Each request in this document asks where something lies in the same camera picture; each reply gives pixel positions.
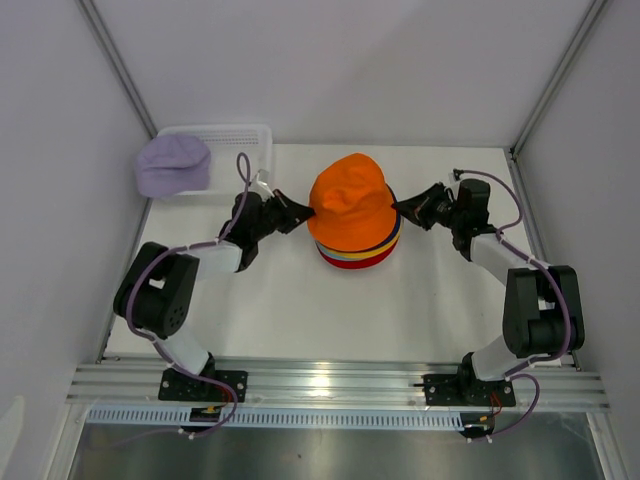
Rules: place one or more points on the aluminium mounting rail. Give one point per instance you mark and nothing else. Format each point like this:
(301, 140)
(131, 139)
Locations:
(287, 383)

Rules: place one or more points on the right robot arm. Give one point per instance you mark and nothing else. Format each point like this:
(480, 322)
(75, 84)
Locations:
(542, 315)

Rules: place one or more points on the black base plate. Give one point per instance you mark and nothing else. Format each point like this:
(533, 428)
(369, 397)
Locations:
(454, 390)
(178, 387)

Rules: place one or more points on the lavender bucket hat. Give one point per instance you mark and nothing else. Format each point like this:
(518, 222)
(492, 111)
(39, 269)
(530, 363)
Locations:
(172, 164)

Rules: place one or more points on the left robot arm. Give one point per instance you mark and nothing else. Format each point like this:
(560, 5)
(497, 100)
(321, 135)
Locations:
(155, 295)

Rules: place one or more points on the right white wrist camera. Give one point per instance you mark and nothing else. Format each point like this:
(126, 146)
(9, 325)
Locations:
(455, 175)

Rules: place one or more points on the teal bucket hat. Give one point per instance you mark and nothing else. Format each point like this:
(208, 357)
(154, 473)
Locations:
(337, 255)

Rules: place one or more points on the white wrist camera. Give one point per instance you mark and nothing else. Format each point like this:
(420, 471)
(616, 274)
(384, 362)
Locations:
(455, 175)
(259, 185)

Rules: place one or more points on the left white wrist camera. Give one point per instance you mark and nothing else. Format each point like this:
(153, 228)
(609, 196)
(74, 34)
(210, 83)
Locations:
(259, 185)

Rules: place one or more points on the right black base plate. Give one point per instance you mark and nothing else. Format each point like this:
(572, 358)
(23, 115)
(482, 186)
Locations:
(454, 390)

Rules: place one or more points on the orange bucket hat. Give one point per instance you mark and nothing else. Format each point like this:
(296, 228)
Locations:
(352, 170)

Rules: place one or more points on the red bucket hat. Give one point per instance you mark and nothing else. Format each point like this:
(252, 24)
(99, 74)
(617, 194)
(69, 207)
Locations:
(357, 265)

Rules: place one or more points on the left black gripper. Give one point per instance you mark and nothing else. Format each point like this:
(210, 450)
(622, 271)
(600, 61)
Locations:
(294, 214)

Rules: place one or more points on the white plastic basket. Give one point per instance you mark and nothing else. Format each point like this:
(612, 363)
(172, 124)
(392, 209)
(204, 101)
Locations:
(225, 142)

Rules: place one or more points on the blue bucket hat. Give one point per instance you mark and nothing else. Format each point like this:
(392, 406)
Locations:
(354, 219)

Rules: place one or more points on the right aluminium frame post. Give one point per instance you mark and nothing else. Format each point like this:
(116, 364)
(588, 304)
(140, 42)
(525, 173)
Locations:
(578, 41)

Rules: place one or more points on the aluminium frame post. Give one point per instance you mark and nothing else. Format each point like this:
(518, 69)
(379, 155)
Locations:
(578, 41)
(106, 43)

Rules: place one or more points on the white slotted cable duct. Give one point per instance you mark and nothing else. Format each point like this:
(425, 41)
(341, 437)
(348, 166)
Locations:
(413, 420)

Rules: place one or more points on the left aluminium frame post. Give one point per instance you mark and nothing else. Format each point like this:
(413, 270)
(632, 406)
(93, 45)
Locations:
(106, 43)

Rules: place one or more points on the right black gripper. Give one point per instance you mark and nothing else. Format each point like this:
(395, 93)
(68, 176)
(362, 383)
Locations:
(418, 209)

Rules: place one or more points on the yellow bucket hat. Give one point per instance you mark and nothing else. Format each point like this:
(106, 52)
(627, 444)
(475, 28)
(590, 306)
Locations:
(370, 256)

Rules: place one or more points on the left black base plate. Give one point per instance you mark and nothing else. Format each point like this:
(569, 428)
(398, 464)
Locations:
(178, 387)

